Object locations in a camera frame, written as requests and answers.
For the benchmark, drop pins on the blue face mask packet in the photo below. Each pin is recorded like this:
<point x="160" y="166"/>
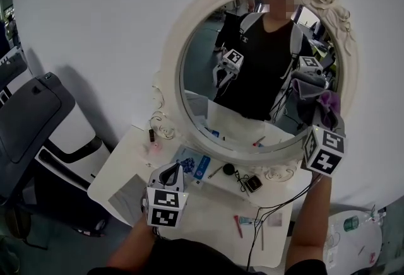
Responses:
<point x="192" y="161"/>

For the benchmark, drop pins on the person's black shirt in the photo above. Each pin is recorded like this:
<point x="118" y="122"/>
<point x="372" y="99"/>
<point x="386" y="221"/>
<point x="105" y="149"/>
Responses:
<point x="195" y="258"/>

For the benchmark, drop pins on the white vanity table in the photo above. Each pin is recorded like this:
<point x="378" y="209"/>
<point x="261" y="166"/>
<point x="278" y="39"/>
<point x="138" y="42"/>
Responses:
<point x="214" y="204"/>

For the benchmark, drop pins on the person's right forearm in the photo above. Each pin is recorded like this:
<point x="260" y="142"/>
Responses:
<point x="312" y="220"/>

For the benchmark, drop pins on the red comb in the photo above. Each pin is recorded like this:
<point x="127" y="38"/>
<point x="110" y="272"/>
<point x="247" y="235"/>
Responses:
<point x="238" y="226"/>

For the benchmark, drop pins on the green bottle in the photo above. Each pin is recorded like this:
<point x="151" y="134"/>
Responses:
<point x="351" y="224"/>

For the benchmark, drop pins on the purple grey cloth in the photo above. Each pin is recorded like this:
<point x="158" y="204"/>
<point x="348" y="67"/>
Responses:
<point x="329" y="106"/>

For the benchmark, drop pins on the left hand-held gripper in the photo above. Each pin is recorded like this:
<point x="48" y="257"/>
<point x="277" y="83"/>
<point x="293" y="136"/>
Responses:
<point x="165" y="207"/>

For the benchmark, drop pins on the black round puff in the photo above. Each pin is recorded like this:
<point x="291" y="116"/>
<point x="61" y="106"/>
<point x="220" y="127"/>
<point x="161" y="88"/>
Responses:
<point x="229" y="169"/>

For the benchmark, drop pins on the small pink card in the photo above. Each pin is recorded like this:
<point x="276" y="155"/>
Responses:
<point x="274" y="219"/>

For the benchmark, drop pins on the small brown bottle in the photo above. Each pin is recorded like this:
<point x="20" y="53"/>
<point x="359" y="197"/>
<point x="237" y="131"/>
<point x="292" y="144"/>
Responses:
<point x="152" y="135"/>

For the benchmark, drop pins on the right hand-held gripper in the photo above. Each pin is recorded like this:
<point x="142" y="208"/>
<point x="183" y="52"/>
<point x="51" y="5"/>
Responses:
<point x="325" y="150"/>

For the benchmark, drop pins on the person's left forearm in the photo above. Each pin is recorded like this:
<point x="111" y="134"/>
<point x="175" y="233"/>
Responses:
<point x="132" y="245"/>

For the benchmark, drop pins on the grey sheet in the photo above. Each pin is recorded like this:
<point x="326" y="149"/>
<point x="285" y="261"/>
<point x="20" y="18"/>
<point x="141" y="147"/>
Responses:
<point x="127" y="193"/>

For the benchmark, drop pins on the green white tube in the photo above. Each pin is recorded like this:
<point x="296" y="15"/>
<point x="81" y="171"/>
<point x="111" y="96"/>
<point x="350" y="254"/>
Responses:
<point x="249" y="220"/>

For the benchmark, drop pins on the small black gold box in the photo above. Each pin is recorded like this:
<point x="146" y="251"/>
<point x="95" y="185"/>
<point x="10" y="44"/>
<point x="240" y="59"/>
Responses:
<point x="253" y="183"/>

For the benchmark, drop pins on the white round side table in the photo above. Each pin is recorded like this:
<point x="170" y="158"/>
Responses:
<point x="356" y="251"/>

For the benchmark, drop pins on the black office chair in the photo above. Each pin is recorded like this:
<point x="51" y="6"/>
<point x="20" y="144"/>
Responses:
<point x="28" y="116"/>

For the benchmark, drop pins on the metal tweezers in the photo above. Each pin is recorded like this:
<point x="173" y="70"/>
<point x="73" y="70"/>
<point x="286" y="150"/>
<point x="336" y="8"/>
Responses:
<point x="215" y="172"/>

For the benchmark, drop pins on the white black machine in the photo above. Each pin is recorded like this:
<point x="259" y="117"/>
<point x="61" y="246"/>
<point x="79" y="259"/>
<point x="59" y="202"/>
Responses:
<point x="75" y="128"/>

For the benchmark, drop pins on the white ornate vanity mirror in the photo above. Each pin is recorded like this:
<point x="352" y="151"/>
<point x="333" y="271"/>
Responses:
<point x="252" y="158"/>

